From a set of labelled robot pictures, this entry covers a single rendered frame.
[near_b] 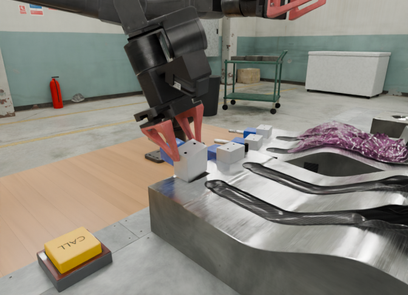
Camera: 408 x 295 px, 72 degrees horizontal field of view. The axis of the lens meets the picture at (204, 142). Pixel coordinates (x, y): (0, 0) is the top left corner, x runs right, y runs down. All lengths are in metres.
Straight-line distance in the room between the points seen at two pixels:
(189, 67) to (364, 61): 6.59
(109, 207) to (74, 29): 5.51
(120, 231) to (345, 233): 0.37
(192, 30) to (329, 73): 6.77
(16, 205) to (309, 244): 0.58
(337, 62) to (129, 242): 6.81
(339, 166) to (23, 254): 0.61
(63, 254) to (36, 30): 5.47
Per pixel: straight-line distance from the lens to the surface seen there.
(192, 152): 0.48
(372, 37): 7.80
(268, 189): 0.49
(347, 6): 8.06
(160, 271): 0.46
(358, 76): 6.97
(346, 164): 0.67
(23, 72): 5.78
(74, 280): 0.47
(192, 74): 0.39
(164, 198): 0.46
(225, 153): 0.56
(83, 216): 0.62
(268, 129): 0.83
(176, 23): 0.48
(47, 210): 0.66
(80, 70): 6.04
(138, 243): 0.51
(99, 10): 0.46
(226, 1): 0.67
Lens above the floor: 1.12
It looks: 19 degrees down
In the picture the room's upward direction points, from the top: straight up
